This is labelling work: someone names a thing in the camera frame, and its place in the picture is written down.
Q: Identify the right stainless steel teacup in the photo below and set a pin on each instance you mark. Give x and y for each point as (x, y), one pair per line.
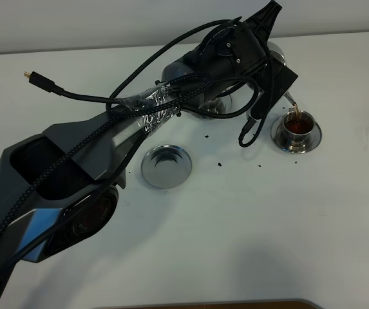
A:
(295, 130)

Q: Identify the left steel cup saucer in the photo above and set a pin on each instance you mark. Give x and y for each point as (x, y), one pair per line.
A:
(218, 106)

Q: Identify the right steel cup saucer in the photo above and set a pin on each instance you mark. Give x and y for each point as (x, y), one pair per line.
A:
(314, 138)

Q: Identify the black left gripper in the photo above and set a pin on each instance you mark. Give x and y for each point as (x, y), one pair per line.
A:
(252, 35)

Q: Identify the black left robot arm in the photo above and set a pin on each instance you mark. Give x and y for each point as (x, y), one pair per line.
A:
(60, 187)

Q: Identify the steel teapot saucer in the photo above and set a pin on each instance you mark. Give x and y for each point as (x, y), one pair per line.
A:
(166, 166)

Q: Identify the stainless steel teapot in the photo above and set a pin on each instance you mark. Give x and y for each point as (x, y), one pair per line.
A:
(278, 54)

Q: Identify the steel cup saucer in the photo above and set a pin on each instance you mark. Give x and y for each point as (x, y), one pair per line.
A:
(314, 138)
(218, 106)

